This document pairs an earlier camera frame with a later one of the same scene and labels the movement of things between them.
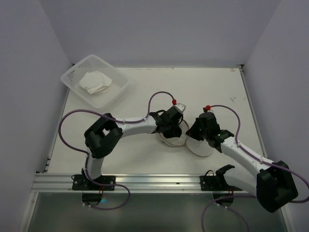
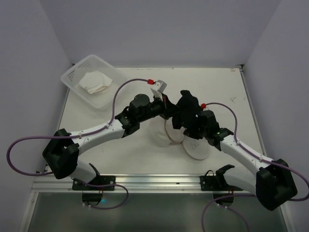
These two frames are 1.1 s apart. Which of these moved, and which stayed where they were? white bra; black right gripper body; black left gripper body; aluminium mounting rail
Moved: black left gripper body
Stayed: aluminium mounting rail; black right gripper body; white bra
